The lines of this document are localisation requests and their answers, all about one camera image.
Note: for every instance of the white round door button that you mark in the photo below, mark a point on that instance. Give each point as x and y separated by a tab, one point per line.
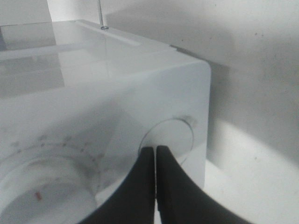
176	134

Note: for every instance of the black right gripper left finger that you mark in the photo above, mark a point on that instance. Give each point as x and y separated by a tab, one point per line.
134	200

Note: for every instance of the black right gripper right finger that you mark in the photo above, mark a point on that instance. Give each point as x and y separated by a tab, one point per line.
181	201

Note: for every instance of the white microwave knob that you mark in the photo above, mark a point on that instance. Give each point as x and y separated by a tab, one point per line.
53	190

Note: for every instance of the white microwave oven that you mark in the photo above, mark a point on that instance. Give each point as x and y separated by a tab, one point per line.
71	89

